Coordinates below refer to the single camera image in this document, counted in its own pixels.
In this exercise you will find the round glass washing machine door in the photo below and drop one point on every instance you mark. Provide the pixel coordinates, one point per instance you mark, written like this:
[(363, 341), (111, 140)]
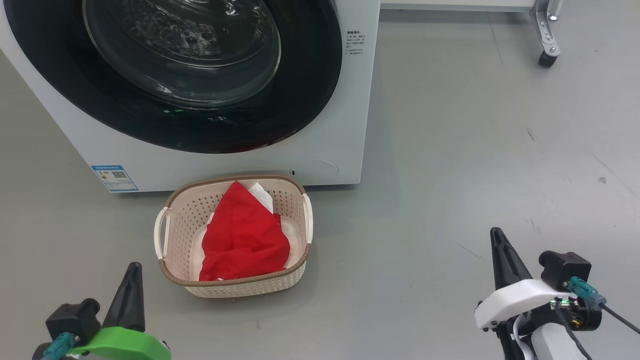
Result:
[(200, 50)]

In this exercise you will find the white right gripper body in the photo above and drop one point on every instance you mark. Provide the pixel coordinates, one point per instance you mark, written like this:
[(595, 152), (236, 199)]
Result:
[(520, 300)]

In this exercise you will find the white partition board on casters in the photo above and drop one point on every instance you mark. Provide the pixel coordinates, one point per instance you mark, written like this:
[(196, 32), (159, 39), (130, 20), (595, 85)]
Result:
[(545, 30)]

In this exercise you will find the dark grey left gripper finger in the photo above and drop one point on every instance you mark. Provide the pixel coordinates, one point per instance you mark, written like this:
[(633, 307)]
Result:
[(130, 305)]

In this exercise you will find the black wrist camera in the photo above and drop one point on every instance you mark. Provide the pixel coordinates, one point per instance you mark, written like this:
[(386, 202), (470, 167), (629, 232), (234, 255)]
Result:
[(72, 320), (565, 270)]

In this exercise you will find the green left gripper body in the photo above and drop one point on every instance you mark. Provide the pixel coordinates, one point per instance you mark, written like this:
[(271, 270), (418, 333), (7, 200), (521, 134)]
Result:
[(125, 345)]

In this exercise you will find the beige perforated laundry basket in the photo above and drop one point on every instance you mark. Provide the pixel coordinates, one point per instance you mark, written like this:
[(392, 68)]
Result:
[(185, 220)]

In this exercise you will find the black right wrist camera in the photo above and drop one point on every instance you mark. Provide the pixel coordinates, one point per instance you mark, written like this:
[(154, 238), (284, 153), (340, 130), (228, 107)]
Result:
[(565, 270)]

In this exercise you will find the white front-load washing machine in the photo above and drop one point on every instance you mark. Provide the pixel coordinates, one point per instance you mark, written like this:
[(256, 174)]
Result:
[(340, 125)]

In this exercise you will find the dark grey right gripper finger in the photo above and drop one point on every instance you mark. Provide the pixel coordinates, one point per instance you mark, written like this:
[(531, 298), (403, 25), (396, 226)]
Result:
[(505, 265)]

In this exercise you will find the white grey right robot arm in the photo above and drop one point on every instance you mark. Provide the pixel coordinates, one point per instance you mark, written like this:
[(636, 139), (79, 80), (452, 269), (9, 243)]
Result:
[(550, 347)]

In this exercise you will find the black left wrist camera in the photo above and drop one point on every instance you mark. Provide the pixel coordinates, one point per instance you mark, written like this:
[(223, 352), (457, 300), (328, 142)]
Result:
[(72, 320)]

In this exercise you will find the blue energy label sticker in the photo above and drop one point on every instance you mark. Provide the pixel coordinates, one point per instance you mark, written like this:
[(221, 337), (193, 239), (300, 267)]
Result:
[(115, 178)]

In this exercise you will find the red and white garment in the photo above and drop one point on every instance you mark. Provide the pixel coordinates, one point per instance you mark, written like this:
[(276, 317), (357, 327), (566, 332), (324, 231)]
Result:
[(245, 240)]

